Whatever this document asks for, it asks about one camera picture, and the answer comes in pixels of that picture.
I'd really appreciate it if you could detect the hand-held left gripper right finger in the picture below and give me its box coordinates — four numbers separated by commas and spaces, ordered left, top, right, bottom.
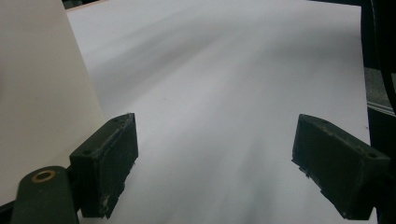
290, 113, 392, 221

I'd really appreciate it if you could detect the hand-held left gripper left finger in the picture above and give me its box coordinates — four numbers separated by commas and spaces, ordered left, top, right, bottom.
68, 112, 140, 219

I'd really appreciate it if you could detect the white plastic bin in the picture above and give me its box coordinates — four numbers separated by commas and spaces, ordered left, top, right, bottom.
0, 0, 107, 207

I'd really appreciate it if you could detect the grey metal rail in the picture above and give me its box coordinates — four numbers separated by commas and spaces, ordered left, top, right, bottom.
366, 98, 396, 118

